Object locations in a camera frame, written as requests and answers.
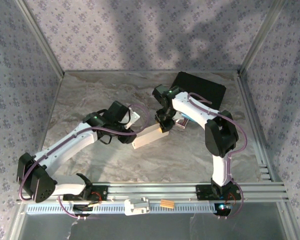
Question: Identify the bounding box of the aluminium side rail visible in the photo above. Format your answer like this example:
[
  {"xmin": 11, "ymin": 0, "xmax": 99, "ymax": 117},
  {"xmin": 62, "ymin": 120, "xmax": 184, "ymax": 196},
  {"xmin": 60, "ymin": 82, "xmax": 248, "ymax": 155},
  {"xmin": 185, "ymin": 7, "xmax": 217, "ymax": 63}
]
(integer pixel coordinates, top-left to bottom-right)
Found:
[
  {"xmin": 29, "ymin": 71, "xmax": 66, "ymax": 183},
  {"xmin": 236, "ymin": 71, "xmax": 284, "ymax": 185}
]

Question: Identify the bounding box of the black rectangular case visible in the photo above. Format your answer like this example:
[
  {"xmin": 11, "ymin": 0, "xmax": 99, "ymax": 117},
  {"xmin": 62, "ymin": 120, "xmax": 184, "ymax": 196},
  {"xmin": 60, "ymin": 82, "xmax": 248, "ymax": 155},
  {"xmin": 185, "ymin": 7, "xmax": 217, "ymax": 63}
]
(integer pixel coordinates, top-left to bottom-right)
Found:
[{"xmin": 171, "ymin": 71, "xmax": 228, "ymax": 111}]

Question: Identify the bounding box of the light blue tube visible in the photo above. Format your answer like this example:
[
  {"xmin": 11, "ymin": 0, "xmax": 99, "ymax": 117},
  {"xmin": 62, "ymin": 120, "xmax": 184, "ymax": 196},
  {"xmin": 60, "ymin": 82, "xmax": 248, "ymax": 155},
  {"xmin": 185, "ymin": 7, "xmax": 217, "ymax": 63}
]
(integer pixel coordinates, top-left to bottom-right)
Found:
[{"xmin": 181, "ymin": 112, "xmax": 197, "ymax": 124}]

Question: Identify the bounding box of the white paper box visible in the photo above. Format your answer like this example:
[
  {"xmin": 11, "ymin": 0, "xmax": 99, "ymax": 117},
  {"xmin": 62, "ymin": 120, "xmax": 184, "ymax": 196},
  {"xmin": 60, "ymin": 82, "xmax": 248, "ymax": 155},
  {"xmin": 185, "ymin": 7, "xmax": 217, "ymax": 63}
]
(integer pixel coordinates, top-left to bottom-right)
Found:
[{"xmin": 130, "ymin": 124, "xmax": 170, "ymax": 150}]

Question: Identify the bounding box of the aluminium frame post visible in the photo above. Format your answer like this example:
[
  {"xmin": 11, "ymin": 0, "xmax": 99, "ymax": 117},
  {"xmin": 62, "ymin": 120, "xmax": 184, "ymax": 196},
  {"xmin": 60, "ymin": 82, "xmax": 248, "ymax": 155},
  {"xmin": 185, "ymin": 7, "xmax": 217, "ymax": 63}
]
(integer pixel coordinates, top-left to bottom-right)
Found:
[
  {"xmin": 14, "ymin": 0, "xmax": 65, "ymax": 77},
  {"xmin": 238, "ymin": 0, "xmax": 290, "ymax": 76}
]

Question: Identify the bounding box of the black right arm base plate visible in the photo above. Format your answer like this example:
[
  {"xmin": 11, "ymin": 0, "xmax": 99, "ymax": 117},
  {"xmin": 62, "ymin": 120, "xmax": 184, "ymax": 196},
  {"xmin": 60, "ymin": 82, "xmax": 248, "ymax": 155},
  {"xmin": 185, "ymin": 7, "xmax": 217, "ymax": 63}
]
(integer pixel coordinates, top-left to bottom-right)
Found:
[{"xmin": 195, "ymin": 184, "xmax": 243, "ymax": 201}]

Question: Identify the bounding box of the black controller board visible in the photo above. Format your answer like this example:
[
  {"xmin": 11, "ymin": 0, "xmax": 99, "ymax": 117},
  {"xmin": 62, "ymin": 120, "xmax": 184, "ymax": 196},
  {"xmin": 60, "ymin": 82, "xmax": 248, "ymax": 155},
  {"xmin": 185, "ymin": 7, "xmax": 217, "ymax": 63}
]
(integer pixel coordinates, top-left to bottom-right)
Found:
[
  {"xmin": 72, "ymin": 203, "xmax": 94, "ymax": 217},
  {"xmin": 213, "ymin": 202, "xmax": 233, "ymax": 217}
]

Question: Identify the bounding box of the small orange block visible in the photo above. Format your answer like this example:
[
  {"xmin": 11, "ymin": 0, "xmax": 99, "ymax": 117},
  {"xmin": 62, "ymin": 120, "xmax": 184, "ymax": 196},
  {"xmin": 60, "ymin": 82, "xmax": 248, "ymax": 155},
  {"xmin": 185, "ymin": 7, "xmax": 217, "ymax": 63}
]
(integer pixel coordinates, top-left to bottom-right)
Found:
[{"xmin": 159, "ymin": 199, "xmax": 175, "ymax": 209}]

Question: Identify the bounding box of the small purple card box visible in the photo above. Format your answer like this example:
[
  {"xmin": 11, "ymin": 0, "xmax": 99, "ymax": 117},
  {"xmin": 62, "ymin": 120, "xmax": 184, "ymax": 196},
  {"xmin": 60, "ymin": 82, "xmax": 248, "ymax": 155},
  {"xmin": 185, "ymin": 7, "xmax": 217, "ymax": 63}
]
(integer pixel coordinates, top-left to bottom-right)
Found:
[{"xmin": 176, "ymin": 119, "xmax": 190, "ymax": 130}]

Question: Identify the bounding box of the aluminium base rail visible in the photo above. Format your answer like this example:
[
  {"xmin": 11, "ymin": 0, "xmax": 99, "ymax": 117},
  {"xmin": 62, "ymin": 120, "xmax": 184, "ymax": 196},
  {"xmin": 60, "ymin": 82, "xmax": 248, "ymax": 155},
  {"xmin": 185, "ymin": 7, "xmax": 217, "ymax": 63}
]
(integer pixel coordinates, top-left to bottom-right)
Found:
[{"xmin": 16, "ymin": 181, "xmax": 290, "ymax": 203}]

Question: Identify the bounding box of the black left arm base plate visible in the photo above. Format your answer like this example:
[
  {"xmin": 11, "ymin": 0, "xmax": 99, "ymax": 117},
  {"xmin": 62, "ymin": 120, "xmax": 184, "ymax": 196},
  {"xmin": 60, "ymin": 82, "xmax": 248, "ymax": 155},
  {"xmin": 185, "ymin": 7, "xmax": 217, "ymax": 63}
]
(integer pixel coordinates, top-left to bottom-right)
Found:
[{"xmin": 62, "ymin": 183, "xmax": 109, "ymax": 202}]

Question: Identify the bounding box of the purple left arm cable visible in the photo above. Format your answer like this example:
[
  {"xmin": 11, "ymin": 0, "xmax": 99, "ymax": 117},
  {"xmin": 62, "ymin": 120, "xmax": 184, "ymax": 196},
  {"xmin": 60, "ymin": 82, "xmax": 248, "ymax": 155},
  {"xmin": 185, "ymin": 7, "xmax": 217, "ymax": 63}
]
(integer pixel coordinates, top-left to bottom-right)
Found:
[{"xmin": 18, "ymin": 103, "xmax": 151, "ymax": 221}]

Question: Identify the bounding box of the aluminium frame leg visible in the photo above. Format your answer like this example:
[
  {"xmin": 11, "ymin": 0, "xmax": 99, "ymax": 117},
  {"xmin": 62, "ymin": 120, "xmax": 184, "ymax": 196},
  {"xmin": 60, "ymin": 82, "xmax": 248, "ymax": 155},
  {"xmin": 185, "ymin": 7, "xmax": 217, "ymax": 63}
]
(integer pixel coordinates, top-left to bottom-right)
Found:
[
  {"xmin": 9, "ymin": 202, "xmax": 28, "ymax": 240},
  {"xmin": 277, "ymin": 201, "xmax": 300, "ymax": 240}
]

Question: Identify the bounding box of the white slotted cable duct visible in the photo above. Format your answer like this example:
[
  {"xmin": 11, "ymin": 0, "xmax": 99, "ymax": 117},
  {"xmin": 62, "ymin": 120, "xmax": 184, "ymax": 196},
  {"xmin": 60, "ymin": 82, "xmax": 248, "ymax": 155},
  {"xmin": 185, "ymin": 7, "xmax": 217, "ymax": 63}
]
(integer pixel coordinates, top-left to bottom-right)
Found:
[{"xmin": 26, "ymin": 203, "xmax": 231, "ymax": 215}]

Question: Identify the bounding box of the white plastic connector block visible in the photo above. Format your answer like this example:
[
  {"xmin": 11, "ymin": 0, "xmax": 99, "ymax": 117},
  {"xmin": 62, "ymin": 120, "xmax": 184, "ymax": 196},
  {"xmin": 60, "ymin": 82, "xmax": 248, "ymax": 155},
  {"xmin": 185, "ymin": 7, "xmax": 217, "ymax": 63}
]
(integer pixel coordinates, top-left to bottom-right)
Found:
[{"xmin": 124, "ymin": 197, "xmax": 151, "ymax": 216}]

